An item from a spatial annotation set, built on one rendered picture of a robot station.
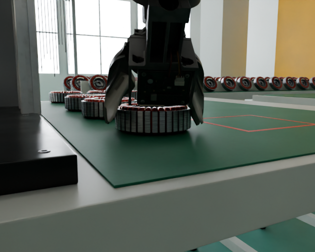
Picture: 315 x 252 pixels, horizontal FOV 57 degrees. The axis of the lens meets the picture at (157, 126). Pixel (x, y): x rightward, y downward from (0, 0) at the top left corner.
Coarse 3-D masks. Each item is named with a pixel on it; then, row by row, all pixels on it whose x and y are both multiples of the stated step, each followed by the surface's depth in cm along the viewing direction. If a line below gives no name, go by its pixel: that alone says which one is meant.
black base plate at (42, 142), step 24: (0, 120) 38; (24, 120) 38; (0, 144) 24; (24, 144) 24; (48, 144) 24; (0, 168) 19; (24, 168) 19; (48, 168) 20; (72, 168) 21; (0, 192) 19
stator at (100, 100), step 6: (84, 102) 56; (90, 102) 55; (96, 102) 54; (102, 102) 54; (126, 102) 56; (132, 102) 57; (84, 108) 56; (90, 108) 55; (96, 108) 54; (102, 108) 54; (84, 114) 56; (90, 114) 55; (96, 114) 55; (102, 114) 54
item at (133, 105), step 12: (120, 108) 41; (132, 108) 39; (144, 108) 38; (156, 108) 38; (168, 108) 38; (180, 108) 40; (120, 120) 40; (132, 120) 38; (144, 120) 38; (156, 120) 38; (168, 120) 38; (180, 120) 39; (132, 132) 39; (144, 132) 39; (156, 132) 38; (168, 132) 39
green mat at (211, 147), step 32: (64, 128) 44; (96, 128) 44; (192, 128) 44; (224, 128) 44; (256, 128) 44; (288, 128) 44; (96, 160) 26; (128, 160) 26; (160, 160) 26; (192, 160) 26; (224, 160) 26; (256, 160) 26
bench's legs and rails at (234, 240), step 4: (220, 240) 121; (224, 240) 118; (228, 240) 116; (232, 240) 115; (236, 240) 115; (240, 240) 115; (224, 244) 118; (228, 244) 116; (232, 244) 114; (236, 244) 112; (240, 244) 112; (244, 244) 112; (196, 248) 144; (232, 248) 114; (236, 248) 112; (240, 248) 110; (244, 248) 109; (248, 248) 109; (252, 248) 109
